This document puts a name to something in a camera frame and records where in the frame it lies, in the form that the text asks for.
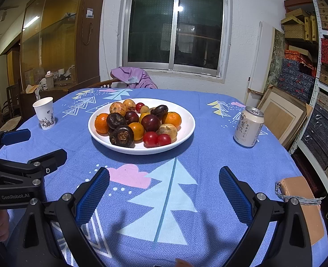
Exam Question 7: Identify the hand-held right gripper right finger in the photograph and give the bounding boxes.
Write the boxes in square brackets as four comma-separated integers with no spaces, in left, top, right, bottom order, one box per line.
[219,166,312,267]

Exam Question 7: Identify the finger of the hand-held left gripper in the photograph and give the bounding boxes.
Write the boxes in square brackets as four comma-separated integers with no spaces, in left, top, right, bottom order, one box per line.
[0,128,31,160]
[0,149,68,185]

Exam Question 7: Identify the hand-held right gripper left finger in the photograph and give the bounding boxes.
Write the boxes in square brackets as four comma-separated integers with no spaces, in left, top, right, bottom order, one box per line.
[14,168,110,267]

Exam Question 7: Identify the orange mandarin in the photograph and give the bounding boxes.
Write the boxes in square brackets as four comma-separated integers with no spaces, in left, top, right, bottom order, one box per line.
[128,122,145,141]
[162,111,182,127]
[94,113,110,134]

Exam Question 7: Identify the dark brown mangosteen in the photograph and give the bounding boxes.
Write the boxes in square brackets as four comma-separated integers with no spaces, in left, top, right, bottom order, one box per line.
[150,105,169,119]
[109,125,135,148]
[106,113,128,130]

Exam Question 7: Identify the red cherry tomato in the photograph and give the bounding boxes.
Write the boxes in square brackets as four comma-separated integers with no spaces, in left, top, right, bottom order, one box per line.
[157,134,172,147]
[143,131,159,147]

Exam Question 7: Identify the white round plate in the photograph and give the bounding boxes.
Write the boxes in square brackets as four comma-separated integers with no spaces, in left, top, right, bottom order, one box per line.
[88,98,196,155]

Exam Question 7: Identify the tan round fruit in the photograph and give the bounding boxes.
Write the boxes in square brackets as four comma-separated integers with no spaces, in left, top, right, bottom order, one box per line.
[122,99,137,113]
[109,102,125,116]

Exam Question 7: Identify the dark purple plum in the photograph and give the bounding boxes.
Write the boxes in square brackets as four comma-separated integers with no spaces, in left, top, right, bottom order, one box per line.
[141,114,161,132]
[124,110,139,124]

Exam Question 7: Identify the tan brown-spotted fruit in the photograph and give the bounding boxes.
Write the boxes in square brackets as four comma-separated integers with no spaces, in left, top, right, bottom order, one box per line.
[156,123,178,142]

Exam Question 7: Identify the person's left hand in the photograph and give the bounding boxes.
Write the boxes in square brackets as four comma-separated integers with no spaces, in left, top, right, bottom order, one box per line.
[0,209,11,242]

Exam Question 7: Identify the dark wooden chair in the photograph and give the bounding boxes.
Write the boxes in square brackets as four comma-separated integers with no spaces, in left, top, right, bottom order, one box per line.
[1,83,22,124]

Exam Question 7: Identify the white printed paper cup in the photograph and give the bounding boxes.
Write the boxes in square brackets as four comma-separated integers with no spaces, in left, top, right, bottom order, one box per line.
[32,97,55,130]

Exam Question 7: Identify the white crumpled cloth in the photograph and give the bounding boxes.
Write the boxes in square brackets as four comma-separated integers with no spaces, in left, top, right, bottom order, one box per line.
[26,82,46,101]

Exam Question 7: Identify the dark wooden sideboard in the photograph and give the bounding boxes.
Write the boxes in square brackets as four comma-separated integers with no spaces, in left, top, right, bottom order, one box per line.
[19,74,78,109]

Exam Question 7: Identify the white drink can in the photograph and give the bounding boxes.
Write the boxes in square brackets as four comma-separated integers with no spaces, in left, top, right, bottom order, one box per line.
[233,106,265,148]

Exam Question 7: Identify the tan cardboard box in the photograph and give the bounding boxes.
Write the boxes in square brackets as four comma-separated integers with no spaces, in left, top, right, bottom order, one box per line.
[275,176,326,247]

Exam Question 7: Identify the blue printed tablecloth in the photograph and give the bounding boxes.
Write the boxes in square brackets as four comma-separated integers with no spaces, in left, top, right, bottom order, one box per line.
[0,87,327,267]

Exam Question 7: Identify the wooden armchair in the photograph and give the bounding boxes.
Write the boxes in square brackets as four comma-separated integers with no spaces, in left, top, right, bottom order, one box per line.
[85,78,123,89]

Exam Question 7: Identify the stack of dark grey boxes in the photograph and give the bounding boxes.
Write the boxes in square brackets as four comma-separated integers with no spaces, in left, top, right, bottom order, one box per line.
[300,104,328,170]

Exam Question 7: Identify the wooden glass cabinet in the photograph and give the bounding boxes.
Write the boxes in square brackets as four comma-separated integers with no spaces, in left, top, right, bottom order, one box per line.
[19,0,109,89]

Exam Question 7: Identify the purple cloth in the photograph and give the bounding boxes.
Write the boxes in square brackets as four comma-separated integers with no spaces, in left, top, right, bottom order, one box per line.
[110,67,158,90]

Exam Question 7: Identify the stack of blue patterned boxes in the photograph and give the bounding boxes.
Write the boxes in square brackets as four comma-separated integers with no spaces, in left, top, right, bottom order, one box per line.
[279,58,319,103]

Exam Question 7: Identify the white leaning board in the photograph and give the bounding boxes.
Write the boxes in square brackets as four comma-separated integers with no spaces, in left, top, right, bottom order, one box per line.
[248,21,276,95]

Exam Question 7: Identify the marbled green panel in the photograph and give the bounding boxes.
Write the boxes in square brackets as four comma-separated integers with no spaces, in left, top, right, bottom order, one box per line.
[265,29,287,95]

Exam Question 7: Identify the sliding window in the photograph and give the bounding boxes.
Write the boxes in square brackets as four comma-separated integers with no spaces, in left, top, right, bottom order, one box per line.
[122,0,233,84]

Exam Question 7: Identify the white metal shelf rack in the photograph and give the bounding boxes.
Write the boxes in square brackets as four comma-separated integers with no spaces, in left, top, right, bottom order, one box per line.
[288,0,328,156]

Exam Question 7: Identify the stack of woven tan boxes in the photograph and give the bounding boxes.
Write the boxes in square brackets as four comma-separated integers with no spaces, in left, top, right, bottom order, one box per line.
[281,0,328,43]

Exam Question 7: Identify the grey cord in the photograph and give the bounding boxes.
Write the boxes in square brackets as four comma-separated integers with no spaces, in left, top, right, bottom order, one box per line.
[275,182,326,207]

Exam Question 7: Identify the wooden picture frame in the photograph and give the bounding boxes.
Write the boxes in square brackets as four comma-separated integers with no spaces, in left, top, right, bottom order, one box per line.
[256,86,314,150]

